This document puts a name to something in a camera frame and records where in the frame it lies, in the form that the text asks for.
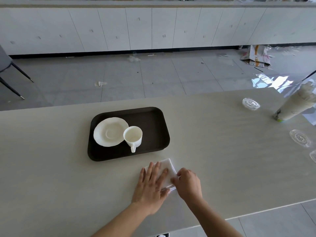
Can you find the crumpled clear plastic wrapper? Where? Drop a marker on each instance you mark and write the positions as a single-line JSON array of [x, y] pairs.
[[133, 58]]

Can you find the white cloth napkin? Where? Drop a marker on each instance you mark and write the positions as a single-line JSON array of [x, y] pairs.
[[169, 165]]

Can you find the grey chair with orange seat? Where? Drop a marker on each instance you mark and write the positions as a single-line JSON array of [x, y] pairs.
[[3, 61]]

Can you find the flattened cardboard box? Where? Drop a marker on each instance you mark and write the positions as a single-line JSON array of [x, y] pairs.
[[256, 55]]

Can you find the person's right forearm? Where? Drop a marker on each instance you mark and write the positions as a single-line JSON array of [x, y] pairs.
[[214, 219]]

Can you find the person's right hand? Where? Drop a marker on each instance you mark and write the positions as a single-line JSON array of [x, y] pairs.
[[188, 185]]

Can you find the sleeve of paper cups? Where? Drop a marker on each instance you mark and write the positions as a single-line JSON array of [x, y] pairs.
[[296, 103]]

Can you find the white saucer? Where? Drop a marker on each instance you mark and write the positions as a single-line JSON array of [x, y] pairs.
[[108, 132]]

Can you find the white cabinet row with counter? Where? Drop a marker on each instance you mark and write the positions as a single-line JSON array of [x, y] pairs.
[[148, 27]]

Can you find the black metal frame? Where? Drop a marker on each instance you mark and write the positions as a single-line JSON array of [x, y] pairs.
[[311, 74]]

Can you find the person's black shoe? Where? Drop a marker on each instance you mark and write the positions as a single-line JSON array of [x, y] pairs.
[[162, 235]]

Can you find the dark brown tray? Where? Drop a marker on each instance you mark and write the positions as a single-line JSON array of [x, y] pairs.
[[153, 128]]

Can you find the clear plastic lid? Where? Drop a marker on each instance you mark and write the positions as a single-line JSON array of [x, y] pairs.
[[313, 156], [300, 138], [251, 104]]

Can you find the person's left hand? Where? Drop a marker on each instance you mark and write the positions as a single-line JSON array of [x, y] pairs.
[[148, 192]]

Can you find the small paper scrap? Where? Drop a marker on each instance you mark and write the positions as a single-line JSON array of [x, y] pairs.
[[101, 83]]

